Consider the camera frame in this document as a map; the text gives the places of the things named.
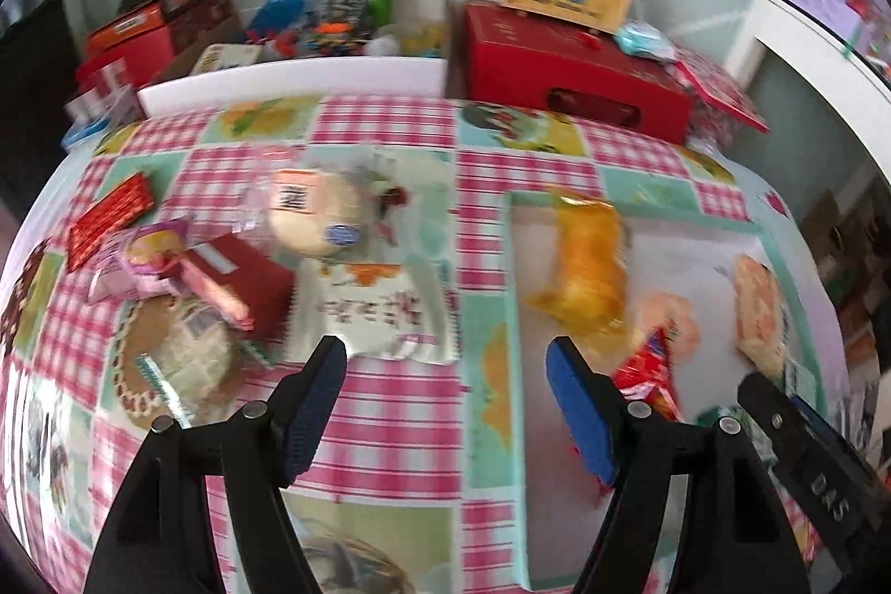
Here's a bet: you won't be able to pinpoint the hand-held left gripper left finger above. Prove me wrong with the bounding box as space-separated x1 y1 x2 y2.
84 335 347 594

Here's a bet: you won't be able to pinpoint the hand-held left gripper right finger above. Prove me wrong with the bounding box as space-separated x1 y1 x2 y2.
545 336 812 594

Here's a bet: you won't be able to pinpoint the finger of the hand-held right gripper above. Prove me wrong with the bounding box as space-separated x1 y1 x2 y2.
790 395 846 449
739 371 809 463

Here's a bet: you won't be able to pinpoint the red printed snack packet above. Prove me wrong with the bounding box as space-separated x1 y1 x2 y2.
613 326 682 428

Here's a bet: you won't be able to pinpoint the pale cake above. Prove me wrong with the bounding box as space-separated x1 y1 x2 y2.
731 255 789 381

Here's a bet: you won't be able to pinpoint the white rice cracker packet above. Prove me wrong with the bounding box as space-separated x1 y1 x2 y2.
287 258 462 367

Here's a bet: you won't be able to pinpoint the pale peach snack packet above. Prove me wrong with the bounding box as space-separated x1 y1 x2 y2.
639 288 698 359

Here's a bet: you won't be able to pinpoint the round pie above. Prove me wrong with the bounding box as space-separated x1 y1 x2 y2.
113 294 246 424

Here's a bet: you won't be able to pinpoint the brown red snack packet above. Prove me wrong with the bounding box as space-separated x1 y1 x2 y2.
187 234 298 343

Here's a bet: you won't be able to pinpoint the yellow bread packet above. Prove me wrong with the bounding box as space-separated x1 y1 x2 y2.
525 186 631 337

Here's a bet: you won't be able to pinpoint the teal cardboard tray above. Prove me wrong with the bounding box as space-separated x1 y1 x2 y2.
505 186 846 594

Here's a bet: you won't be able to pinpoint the round bun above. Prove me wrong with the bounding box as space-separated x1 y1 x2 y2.
268 168 373 256

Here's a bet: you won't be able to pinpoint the pink swiss roll packet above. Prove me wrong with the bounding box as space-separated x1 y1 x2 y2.
89 218 194 304

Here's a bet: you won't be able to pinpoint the cardboard boxes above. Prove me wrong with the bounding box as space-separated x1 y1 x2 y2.
800 197 891 359

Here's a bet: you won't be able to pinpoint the pink checkered tablecloth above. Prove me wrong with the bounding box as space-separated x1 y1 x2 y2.
0 93 850 594

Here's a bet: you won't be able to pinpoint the red white patterned box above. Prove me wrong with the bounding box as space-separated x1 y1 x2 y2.
686 100 739 150

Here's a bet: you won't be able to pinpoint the red patterned box lid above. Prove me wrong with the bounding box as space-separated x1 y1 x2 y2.
672 47 770 132

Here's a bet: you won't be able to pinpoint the red gift box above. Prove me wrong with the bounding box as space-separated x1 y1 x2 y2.
459 2 693 144

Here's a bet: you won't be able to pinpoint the printed cardboard box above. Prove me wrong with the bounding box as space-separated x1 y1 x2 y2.
191 44 262 76

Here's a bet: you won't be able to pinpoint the wet wipes pack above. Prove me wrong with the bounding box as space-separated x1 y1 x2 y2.
616 22 679 61

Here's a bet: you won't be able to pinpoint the clear plastic box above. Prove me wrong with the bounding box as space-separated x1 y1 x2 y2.
66 58 144 132

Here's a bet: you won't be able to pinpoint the colourful toy pile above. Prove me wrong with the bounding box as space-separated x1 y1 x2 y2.
306 0 373 56

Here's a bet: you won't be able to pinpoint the clear plastic container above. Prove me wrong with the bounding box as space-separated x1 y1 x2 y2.
400 0 447 56

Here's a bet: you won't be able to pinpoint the blue liquid bottle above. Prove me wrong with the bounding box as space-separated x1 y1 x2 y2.
251 0 311 35

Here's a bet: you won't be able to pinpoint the orange red box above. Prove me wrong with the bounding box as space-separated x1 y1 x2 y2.
84 6 175 80

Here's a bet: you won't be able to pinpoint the dark brown box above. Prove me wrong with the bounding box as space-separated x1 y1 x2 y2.
121 0 241 59

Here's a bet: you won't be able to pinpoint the white shelf frame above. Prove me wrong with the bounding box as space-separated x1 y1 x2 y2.
745 0 891 150

